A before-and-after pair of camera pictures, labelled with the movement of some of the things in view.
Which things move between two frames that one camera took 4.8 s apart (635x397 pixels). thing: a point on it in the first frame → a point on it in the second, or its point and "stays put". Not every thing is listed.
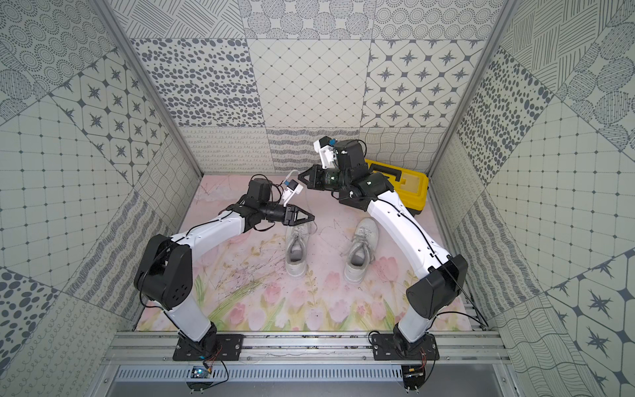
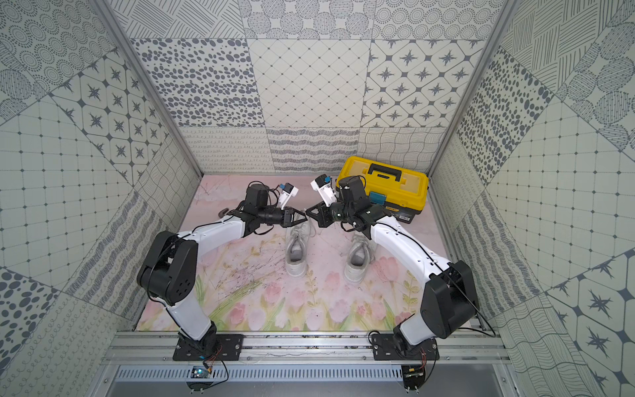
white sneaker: [362, 251] stays put
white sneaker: [297, 241] stays put
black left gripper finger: [294, 215] stays put
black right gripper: [315, 170] → [322, 217]
